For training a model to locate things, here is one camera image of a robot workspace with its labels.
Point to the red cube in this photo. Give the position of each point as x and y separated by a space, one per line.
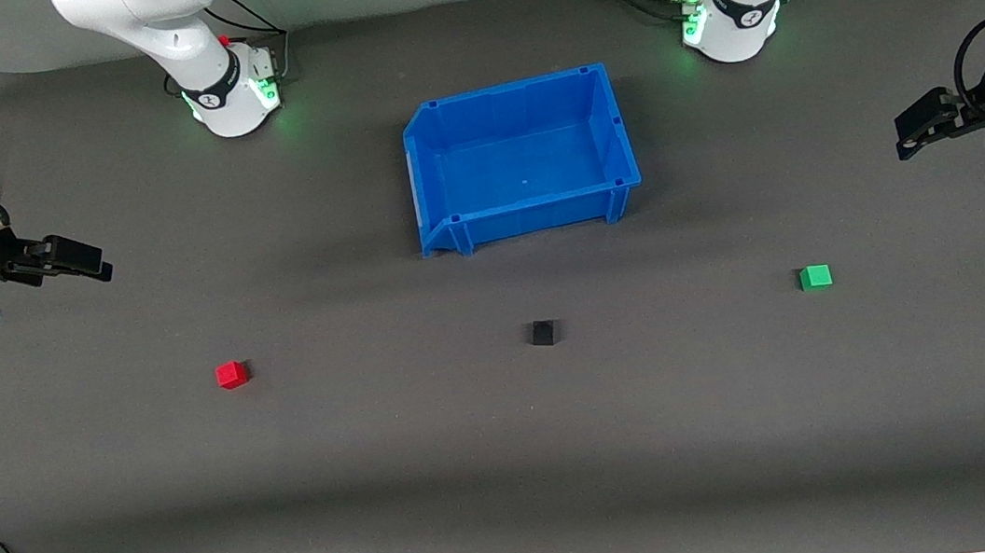
231 374

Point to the green cube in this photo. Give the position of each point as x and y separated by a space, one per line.
815 276

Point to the blue plastic storage bin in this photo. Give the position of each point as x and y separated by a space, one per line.
525 160

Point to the black cube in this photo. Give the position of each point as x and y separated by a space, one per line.
543 333

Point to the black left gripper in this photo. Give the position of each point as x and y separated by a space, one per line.
976 110

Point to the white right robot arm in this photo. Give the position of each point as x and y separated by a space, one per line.
171 34

